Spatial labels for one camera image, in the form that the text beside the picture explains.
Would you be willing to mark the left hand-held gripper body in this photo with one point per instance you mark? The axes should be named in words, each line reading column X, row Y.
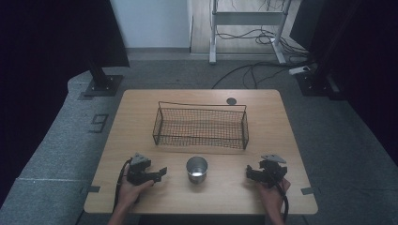
column 139, row 171

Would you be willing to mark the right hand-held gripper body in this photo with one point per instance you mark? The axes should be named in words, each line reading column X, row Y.
column 269, row 172

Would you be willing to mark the metal cup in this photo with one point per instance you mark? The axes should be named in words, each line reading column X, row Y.
column 196, row 169

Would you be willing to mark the person's left hand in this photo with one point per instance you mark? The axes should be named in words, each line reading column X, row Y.
column 131, row 191

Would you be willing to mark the person's right hand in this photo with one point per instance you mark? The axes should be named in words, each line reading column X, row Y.
column 272, row 197

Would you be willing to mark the grey tape piece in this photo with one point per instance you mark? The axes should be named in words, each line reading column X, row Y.
column 307, row 191
column 93, row 189

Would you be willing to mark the round grey table grommet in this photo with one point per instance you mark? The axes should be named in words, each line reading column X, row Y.
column 231, row 101

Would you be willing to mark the black stand base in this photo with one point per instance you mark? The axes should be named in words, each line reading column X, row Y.
column 316, row 82

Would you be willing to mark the white power strip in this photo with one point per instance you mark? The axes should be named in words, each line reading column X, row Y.
column 299, row 70

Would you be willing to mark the black curtain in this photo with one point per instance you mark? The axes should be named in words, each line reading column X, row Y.
column 47, row 62
column 353, row 62

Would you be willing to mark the black stand with base plate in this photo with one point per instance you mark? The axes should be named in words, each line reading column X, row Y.
column 101, row 81

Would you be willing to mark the white metal desk frame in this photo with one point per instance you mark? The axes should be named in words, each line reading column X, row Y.
column 247, row 28

